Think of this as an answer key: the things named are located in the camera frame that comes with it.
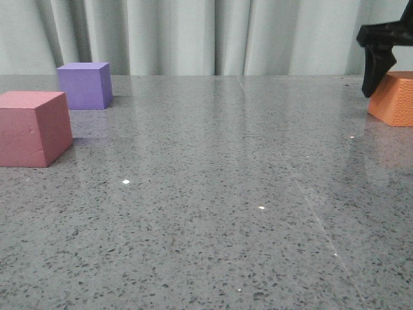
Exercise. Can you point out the orange foam cube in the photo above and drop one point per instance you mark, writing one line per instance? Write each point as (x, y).
(392, 101)

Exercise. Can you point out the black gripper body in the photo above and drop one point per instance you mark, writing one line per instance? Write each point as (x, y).
(397, 33)

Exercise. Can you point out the pale green curtain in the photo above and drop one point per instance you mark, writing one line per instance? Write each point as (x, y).
(200, 38)

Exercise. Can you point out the pink foam cube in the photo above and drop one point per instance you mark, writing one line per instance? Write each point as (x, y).
(35, 128)

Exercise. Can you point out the purple foam cube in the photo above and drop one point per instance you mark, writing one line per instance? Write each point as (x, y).
(87, 86)

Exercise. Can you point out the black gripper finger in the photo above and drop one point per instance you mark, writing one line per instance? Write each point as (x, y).
(379, 59)

